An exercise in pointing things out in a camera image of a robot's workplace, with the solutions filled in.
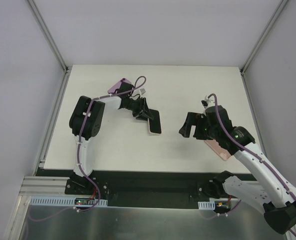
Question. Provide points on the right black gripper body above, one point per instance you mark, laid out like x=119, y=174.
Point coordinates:
x=197, y=126

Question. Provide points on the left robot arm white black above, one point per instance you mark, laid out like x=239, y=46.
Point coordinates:
x=85, y=122

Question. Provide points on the front aluminium rail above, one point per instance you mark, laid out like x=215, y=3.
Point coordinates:
x=43, y=186

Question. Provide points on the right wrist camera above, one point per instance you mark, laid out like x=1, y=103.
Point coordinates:
x=206, y=103

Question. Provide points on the aluminium frame post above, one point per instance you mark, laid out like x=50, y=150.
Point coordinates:
x=47, y=34
x=264, y=35

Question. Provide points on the purple smartphone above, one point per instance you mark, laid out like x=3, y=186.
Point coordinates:
x=117, y=86

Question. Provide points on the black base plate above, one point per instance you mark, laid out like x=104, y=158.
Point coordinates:
x=139, y=189

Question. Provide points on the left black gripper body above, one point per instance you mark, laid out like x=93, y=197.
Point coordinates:
x=143, y=108

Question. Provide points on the phone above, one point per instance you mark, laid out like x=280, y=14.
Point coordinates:
x=155, y=127

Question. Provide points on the pink phone case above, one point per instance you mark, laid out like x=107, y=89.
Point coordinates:
x=221, y=152

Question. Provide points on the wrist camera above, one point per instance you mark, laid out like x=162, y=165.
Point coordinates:
x=142, y=91
x=206, y=103

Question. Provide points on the white cable duct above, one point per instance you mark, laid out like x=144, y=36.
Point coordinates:
x=207, y=205
x=57, y=201

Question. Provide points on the right white cable duct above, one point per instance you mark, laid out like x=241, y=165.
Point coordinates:
x=207, y=205

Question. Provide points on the right aluminium frame post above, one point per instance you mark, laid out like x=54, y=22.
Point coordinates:
x=264, y=35

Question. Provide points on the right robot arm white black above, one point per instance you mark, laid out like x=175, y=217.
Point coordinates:
x=276, y=201

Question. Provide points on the left aluminium frame post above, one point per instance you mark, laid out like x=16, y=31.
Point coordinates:
x=47, y=34

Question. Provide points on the left white cable duct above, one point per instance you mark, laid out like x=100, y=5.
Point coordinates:
x=57, y=201

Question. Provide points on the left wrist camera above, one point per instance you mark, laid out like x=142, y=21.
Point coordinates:
x=142, y=91

